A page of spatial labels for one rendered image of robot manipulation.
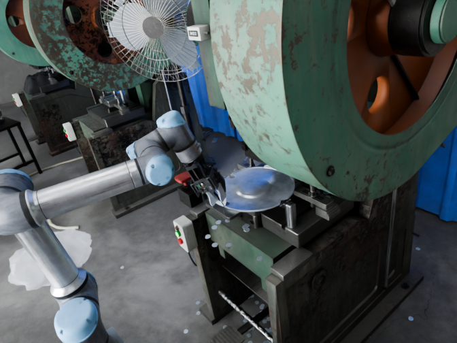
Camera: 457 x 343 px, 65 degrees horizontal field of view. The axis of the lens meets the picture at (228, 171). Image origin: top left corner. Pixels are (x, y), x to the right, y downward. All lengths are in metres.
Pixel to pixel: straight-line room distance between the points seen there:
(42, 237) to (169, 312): 1.01
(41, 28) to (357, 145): 1.81
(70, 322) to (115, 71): 1.56
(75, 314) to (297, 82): 0.91
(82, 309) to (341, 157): 0.85
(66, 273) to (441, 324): 1.55
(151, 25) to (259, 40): 1.24
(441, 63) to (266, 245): 0.75
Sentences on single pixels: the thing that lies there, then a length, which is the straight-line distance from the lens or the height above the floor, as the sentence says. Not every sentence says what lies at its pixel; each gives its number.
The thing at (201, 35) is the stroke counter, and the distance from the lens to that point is 1.18.
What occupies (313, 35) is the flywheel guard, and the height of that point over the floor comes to 1.36.
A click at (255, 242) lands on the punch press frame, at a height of 0.64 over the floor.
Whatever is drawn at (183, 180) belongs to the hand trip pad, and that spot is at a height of 0.76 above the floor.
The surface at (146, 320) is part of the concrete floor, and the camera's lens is 2.01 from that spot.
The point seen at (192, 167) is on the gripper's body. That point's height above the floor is 0.97.
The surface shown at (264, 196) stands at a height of 0.78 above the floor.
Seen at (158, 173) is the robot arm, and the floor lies 1.05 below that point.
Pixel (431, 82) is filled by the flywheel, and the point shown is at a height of 1.13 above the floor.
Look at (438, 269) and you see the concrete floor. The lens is 2.17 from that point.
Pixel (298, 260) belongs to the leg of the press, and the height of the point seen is 0.64.
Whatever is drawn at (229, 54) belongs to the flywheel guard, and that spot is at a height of 1.34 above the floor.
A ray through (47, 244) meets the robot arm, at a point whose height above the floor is 0.87.
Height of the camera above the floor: 1.47
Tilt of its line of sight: 29 degrees down
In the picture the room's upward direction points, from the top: 9 degrees counter-clockwise
